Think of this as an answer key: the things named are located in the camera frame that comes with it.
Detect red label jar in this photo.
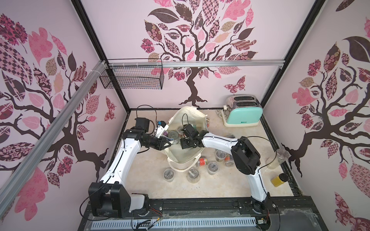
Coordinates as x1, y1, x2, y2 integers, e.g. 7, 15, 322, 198
225, 155, 235, 167
196, 156, 208, 167

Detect cream canvas tote bag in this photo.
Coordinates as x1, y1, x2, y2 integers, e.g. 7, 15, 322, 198
164, 106, 208, 172

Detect clear seed jar dark lid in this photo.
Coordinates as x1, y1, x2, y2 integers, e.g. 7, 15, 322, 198
207, 161, 219, 175

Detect clear seed jar striped lid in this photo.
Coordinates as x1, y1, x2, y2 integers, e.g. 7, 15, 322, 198
187, 167, 200, 183

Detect clear seed jar grey lid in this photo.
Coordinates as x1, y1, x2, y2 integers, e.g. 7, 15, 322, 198
163, 168, 175, 182

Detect clear jar sandy contents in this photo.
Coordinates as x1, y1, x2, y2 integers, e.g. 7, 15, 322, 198
267, 148, 291, 169

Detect yellow label seed jar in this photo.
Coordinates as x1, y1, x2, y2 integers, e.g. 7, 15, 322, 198
271, 173, 289, 187

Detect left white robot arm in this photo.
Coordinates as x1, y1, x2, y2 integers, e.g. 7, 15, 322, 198
87, 117, 171, 218

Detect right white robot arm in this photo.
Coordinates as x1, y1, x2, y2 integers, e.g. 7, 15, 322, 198
180, 124, 272, 214

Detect silver tin can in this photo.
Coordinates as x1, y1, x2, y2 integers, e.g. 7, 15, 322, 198
168, 131, 180, 143

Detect mint green toaster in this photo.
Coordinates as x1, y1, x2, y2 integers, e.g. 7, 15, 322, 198
221, 94, 263, 127

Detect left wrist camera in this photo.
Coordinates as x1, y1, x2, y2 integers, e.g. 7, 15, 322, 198
155, 121, 169, 138

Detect black wire basket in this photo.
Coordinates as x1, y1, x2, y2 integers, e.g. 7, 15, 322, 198
100, 58, 164, 90

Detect aluminium rail back wall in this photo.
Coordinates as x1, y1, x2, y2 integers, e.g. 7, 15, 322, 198
109, 59, 285, 68

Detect aluminium rail wall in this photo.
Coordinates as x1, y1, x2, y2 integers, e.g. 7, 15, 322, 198
109, 59, 285, 68
1, 60, 107, 216

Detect white slotted cable duct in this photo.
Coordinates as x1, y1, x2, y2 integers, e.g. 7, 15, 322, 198
88, 217, 257, 231

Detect black base frame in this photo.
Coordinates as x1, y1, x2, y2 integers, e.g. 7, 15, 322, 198
78, 196, 328, 231

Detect aluminium rail left wall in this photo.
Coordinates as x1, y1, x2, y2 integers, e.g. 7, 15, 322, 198
1, 60, 107, 216

